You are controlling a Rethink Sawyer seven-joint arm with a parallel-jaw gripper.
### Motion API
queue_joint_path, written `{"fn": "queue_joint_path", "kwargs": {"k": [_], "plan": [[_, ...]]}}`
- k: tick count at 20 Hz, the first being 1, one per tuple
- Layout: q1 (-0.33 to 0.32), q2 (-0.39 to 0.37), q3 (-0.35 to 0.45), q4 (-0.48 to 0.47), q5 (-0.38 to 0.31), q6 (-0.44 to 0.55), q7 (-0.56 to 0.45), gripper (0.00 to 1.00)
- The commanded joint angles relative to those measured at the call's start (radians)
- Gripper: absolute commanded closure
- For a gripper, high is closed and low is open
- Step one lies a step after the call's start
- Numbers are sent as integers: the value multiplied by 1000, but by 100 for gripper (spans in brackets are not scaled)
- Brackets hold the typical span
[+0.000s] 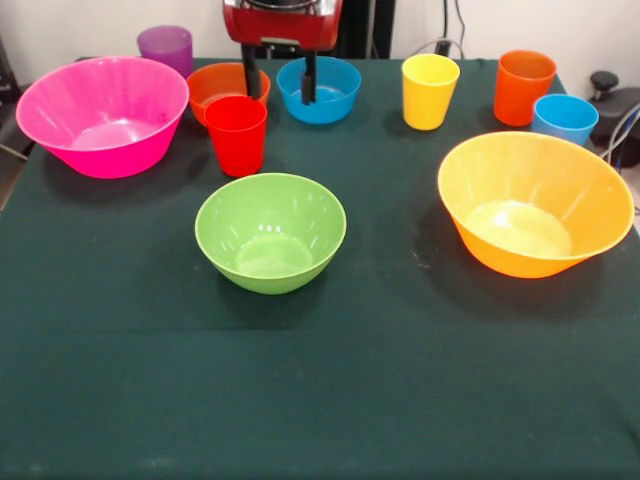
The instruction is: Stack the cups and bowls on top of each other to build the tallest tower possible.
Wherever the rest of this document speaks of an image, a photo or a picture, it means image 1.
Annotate pink plastic bowl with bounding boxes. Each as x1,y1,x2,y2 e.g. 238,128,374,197
15,55,191,180

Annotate blue plastic cup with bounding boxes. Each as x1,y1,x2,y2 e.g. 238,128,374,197
531,93,600,147

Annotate red plastic cup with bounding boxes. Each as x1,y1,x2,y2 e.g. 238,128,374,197
203,95,269,178

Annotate dark green tablecloth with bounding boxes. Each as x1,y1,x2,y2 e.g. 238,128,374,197
0,56,640,480

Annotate black wall cable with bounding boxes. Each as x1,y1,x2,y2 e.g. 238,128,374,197
414,0,467,59

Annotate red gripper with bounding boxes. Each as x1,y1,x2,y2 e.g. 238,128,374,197
222,0,344,107

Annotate green plastic bowl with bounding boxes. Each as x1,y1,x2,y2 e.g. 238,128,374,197
194,172,348,295

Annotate yellow plastic cup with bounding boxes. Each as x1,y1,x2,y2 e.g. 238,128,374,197
401,53,461,132

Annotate yellow plastic bowl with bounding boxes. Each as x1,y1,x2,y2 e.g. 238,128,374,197
436,130,635,279

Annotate orange plastic cup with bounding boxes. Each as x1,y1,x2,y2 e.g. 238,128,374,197
493,49,558,127

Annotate blue plastic bowl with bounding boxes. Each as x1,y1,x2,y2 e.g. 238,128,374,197
276,55,363,125

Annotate orange plastic bowl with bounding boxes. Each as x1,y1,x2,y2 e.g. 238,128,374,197
186,61,272,128

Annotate grey cable bundle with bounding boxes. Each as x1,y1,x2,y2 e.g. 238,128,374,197
602,104,640,174

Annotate black clamp stand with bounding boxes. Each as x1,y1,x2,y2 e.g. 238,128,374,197
588,70,640,151

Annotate purple plastic cup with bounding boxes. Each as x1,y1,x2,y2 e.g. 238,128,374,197
137,25,195,80

